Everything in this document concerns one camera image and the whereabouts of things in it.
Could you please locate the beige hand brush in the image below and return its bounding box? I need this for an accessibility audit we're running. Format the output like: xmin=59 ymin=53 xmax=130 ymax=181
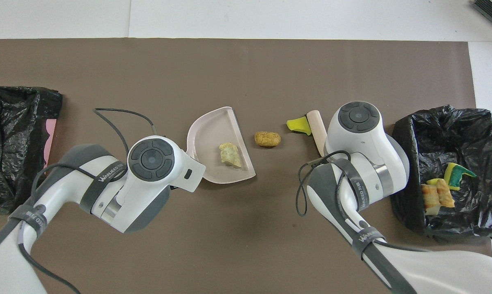
xmin=306 ymin=110 xmax=328 ymax=156

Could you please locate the brown cork-like bread roll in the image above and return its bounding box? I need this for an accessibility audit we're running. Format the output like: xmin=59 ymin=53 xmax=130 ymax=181
xmin=255 ymin=131 xmax=282 ymax=148

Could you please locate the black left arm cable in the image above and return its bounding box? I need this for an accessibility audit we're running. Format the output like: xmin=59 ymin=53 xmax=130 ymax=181
xmin=19 ymin=108 xmax=157 ymax=294

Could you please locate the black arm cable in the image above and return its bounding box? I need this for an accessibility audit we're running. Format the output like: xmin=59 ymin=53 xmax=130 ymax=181
xmin=296 ymin=150 xmax=430 ymax=252
xmin=19 ymin=108 xmax=157 ymax=294

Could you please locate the bin lined with black bag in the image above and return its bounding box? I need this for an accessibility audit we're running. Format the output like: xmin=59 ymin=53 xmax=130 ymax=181
xmin=388 ymin=105 xmax=492 ymax=243

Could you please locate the pink bin with black bag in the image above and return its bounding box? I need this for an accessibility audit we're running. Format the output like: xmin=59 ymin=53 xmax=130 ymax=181
xmin=0 ymin=86 xmax=63 ymax=215

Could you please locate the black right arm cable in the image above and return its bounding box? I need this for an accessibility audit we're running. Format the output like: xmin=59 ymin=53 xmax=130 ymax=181
xmin=296 ymin=150 xmax=430 ymax=252

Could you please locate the orange striped bread piece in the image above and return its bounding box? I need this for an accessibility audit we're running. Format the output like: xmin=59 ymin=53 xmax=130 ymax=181
xmin=421 ymin=184 xmax=441 ymax=215

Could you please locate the beige plastic dustpan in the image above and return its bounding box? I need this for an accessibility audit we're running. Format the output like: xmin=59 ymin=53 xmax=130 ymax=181
xmin=187 ymin=107 xmax=256 ymax=184

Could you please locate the yellow sponge wedge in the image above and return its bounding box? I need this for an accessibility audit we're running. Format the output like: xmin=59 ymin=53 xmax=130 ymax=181
xmin=286 ymin=116 xmax=313 ymax=136

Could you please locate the brown table mat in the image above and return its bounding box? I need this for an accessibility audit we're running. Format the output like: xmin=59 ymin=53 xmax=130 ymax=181
xmin=0 ymin=38 xmax=492 ymax=294

